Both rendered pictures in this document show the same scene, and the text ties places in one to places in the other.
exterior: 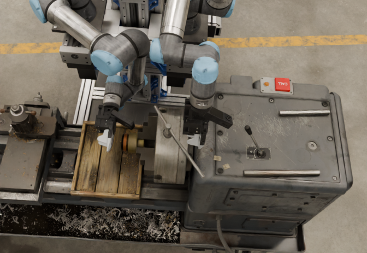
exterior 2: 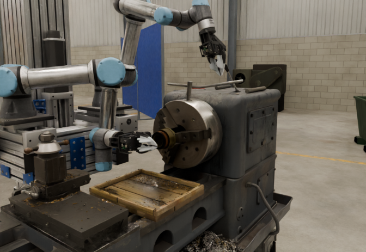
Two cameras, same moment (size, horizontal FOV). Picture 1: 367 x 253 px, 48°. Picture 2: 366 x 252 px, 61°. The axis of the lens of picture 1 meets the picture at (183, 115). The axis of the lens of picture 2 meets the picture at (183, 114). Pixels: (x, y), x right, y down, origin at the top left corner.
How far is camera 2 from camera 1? 1.74 m
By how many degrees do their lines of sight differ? 64
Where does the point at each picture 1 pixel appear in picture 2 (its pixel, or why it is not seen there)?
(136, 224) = not seen: outside the picture
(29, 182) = (116, 209)
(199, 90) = (207, 11)
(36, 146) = (79, 196)
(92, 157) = (132, 197)
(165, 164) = (207, 115)
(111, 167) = (156, 191)
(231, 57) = not seen: hidden behind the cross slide
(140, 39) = not seen: hidden behind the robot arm
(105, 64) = (117, 63)
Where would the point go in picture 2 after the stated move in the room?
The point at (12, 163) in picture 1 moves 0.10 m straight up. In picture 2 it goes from (73, 213) to (71, 179)
